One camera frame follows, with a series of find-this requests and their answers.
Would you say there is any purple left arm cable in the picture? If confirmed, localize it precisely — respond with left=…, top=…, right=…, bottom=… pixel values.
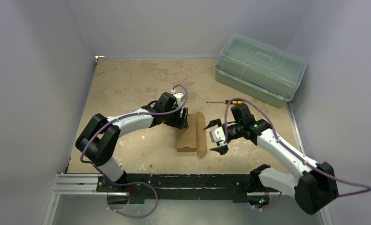
left=79, top=84, right=189, bottom=187

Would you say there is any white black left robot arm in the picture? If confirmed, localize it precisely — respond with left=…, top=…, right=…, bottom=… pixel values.
left=75, top=90, right=188, bottom=192

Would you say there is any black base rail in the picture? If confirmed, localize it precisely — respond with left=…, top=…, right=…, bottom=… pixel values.
left=96, top=164, right=269, bottom=204

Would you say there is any brown cardboard box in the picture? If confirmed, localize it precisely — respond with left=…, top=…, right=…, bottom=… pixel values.
left=176, top=112, right=207, bottom=158

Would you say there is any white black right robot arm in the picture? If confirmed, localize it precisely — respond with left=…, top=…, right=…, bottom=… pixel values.
left=206, top=104, right=339, bottom=215

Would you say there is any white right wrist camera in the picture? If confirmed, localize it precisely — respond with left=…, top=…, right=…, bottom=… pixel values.
left=209, top=127, right=227, bottom=146

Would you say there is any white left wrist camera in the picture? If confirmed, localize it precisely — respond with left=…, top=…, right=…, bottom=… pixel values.
left=171, top=89, right=186, bottom=108

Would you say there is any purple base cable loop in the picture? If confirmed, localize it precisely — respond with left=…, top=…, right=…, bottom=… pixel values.
left=106, top=182, right=159, bottom=220

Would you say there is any yellow black screwdriver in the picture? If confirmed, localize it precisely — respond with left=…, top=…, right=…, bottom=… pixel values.
left=206, top=99, right=244, bottom=105

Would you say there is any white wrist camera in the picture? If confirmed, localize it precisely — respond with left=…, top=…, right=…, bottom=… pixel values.
left=171, top=89, right=186, bottom=108
left=209, top=127, right=227, bottom=146

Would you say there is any clear plastic storage box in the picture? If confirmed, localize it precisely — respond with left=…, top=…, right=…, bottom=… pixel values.
left=215, top=34, right=308, bottom=108

